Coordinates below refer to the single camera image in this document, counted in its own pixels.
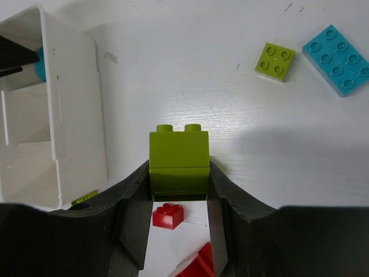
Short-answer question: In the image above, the lime green tall lego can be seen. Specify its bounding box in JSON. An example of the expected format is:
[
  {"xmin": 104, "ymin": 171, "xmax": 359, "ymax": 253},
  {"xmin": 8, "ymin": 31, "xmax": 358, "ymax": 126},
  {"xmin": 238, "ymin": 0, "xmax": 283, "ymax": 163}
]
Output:
[{"xmin": 149, "ymin": 123, "xmax": 210, "ymax": 202}]

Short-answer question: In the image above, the small red 2x2 lego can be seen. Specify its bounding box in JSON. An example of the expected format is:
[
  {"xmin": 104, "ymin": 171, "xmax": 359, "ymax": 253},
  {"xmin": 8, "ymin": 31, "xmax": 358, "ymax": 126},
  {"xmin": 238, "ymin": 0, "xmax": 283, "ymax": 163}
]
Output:
[{"xmin": 152, "ymin": 203, "xmax": 184, "ymax": 230}]

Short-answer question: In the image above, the lime green lego with print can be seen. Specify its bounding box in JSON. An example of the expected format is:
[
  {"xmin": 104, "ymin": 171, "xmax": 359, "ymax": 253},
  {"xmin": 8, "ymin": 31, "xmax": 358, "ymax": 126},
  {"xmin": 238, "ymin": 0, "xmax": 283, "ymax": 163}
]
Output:
[{"xmin": 71, "ymin": 189, "xmax": 99, "ymax": 206}]

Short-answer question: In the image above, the large red sloped lego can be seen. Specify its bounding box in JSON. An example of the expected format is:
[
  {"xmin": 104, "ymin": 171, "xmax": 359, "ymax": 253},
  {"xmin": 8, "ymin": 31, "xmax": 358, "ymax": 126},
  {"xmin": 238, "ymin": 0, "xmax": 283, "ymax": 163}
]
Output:
[{"xmin": 169, "ymin": 242, "xmax": 214, "ymax": 277}]

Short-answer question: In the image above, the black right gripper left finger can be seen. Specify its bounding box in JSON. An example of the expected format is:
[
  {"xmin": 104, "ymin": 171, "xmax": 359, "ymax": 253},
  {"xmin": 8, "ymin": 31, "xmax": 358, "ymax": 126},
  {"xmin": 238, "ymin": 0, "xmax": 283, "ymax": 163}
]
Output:
[{"xmin": 1, "ymin": 163, "xmax": 153, "ymax": 276}]

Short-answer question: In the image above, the cyan 2x4 lego brick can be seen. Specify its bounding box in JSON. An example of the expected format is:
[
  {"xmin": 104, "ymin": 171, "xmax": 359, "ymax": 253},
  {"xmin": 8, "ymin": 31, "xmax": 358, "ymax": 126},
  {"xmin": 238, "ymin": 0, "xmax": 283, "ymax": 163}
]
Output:
[{"xmin": 302, "ymin": 25, "xmax": 368, "ymax": 97}]

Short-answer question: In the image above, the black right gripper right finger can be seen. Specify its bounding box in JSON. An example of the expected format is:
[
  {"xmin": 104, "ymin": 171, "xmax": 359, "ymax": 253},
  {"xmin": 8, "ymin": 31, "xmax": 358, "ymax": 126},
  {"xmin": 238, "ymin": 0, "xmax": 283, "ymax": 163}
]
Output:
[{"xmin": 207, "ymin": 163, "xmax": 368, "ymax": 276}]

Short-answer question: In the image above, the white divided plastic container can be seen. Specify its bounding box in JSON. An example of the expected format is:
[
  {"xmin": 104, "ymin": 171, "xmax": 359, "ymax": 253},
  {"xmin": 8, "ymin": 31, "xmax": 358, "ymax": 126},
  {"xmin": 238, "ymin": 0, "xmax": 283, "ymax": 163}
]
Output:
[{"xmin": 1, "ymin": 5, "xmax": 107, "ymax": 210}]

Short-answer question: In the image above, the lime green 2x2 lego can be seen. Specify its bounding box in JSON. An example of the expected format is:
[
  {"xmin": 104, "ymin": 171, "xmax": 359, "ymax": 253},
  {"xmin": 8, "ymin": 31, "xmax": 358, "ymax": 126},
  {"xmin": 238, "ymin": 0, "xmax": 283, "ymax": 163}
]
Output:
[{"xmin": 255, "ymin": 43, "xmax": 296, "ymax": 83}]

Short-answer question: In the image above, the cyan rounded lego in container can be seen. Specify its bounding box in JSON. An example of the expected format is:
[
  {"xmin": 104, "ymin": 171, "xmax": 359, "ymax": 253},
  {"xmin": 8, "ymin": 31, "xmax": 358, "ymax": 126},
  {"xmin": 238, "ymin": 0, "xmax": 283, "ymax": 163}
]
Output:
[{"xmin": 34, "ymin": 47, "xmax": 46, "ymax": 82}]

